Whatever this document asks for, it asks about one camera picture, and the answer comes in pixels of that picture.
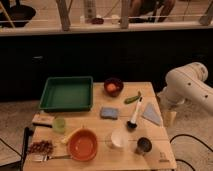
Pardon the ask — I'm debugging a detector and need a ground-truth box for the yellow banana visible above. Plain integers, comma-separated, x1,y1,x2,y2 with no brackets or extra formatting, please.
61,125,84,145

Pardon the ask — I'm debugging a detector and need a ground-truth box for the black round chair base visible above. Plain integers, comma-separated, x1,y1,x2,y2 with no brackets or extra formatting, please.
0,5,36,28

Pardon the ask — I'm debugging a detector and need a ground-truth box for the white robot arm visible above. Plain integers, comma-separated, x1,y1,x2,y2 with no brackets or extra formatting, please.
158,62,213,127

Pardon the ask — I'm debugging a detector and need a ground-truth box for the dark maroon bowl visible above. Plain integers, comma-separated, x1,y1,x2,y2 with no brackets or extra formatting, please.
104,77,124,97

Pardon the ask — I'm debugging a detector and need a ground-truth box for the seated person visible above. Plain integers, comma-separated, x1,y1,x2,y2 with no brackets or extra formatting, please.
129,0,176,23

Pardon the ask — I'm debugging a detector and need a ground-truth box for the orange fruit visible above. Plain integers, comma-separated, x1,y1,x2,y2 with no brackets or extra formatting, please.
106,83,117,92

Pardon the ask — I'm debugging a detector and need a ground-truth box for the dark metal cup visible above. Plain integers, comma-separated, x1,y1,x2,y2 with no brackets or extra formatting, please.
135,137,152,155

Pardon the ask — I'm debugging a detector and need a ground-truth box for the green plastic cup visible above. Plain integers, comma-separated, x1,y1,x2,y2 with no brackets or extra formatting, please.
52,117,66,134

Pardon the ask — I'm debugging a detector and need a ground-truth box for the blue grey folded cloth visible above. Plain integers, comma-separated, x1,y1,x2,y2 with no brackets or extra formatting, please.
142,103,162,126

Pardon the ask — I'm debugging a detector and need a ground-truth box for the black table clamp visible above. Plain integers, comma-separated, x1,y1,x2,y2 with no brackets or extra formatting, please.
20,127,34,171

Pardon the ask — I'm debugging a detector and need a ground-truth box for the orange red bowl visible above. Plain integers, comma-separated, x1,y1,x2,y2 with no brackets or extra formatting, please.
67,128,98,162

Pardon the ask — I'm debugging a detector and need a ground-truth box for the green plastic tray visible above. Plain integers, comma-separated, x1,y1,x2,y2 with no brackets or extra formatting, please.
39,76,93,112

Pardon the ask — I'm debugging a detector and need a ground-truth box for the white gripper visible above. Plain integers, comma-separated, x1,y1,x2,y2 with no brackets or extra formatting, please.
157,87,185,127

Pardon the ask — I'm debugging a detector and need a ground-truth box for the black cable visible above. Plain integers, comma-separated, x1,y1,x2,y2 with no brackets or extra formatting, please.
169,133,213,171

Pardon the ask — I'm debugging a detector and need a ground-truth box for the silver fork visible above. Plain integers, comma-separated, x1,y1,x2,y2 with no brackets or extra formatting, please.
32,154,70,162

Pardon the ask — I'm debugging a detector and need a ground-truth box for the wooden block eraser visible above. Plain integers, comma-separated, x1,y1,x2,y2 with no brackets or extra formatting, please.
32,114,54,127

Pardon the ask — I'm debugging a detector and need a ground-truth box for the green cucumber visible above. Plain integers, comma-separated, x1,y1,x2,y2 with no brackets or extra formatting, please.
124,91,141,104

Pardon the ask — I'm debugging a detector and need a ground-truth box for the blue sponge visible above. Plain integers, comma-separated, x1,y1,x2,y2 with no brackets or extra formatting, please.
100,107,119,119

